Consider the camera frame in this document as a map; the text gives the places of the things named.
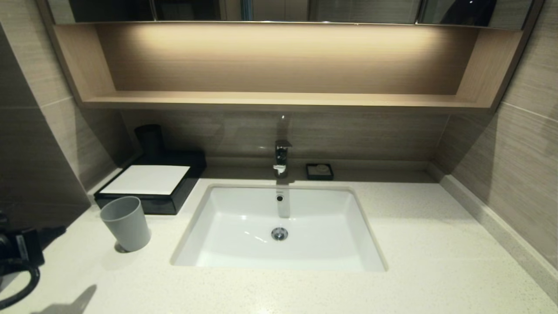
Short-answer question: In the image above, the black tray box white lid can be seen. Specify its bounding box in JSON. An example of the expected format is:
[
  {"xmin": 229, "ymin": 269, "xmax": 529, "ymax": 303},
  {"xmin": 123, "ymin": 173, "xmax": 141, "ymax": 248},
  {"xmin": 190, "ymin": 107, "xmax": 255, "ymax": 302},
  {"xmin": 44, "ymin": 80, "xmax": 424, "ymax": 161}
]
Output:
[{"xmin": 94, "ymin": 150, "xmax": 207, "ymax": 215}]

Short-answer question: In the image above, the chrome sink faucet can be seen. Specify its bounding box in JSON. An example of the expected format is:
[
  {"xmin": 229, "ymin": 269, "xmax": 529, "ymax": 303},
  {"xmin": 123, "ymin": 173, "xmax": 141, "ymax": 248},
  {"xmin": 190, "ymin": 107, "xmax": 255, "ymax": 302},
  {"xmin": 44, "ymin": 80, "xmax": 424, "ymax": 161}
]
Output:
[{"xmin": 273, "ymin": 140, "xmax": 293, "ymax": 178}]

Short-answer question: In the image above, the mirror cabinet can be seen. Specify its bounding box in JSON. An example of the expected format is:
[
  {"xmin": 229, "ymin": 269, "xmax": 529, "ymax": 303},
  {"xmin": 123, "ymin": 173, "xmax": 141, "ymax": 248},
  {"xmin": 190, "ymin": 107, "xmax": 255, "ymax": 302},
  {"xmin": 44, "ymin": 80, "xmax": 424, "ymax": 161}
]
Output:
[{"xmin": 46, "ymin": 0, "xmax": 534, "ymax": 29}]

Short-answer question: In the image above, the black cylindrical cup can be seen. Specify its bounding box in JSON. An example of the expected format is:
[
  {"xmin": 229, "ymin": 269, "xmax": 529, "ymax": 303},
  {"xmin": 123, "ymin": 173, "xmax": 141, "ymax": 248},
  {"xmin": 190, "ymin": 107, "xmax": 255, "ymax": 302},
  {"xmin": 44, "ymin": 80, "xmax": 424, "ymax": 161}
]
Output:
[{"xmin": 134, "ymin": 124, "xmax": 165, "ymax": 160}]

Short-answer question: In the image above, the white ceramic sink basin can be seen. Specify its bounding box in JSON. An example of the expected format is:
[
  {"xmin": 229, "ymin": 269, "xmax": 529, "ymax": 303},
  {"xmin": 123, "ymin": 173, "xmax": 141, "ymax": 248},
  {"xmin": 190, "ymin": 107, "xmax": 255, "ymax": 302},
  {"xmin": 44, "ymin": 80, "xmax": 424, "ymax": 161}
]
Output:
[{"xmin": 170, "ymin": 183, "xmax": 388, "ymax": 273}]

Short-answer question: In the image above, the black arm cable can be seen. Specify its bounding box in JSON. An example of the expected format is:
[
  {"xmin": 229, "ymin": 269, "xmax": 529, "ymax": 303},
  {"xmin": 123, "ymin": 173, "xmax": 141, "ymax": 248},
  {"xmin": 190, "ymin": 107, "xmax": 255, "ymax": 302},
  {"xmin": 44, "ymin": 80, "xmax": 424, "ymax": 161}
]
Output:
[{"xmin": 0, "ymin": 262, "xmax": 41, "ymax": 309}]

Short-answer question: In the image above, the wooden wall shelf niche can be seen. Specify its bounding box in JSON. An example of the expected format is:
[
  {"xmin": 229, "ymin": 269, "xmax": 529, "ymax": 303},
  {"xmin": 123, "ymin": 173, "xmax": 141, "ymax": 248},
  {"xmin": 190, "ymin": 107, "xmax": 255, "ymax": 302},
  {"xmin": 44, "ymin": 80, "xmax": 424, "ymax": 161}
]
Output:
[{"xmin": 37, "ymin": 22, "xmax": 545, "ymax": 114}]

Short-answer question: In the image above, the grey tumbler cup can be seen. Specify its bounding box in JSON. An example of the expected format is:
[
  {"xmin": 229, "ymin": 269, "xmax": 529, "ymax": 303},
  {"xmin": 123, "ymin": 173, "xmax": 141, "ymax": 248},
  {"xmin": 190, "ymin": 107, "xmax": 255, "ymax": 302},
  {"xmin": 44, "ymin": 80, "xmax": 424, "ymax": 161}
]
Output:
[{"xmin": 100, "ymin": 196, "xmax": 151, "ymax": 253}]

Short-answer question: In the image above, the black soap dish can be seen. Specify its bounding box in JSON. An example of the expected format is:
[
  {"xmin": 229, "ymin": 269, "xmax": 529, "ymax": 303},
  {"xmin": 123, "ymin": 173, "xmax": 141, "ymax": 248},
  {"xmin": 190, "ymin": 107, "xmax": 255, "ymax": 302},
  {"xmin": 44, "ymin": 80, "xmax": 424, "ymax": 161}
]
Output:
[{"xmin": 305, "ymin": 163, "xmax": 334, "ymax": 181}]

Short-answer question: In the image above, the black box drawer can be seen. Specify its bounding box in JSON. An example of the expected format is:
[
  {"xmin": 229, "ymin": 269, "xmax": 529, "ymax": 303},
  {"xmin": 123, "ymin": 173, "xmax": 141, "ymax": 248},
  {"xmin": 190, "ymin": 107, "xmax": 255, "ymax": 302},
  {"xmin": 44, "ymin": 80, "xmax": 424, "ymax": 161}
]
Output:
[{"xmin": 95, "ymin": 194, "xmax": 176, "ymax": 215}]

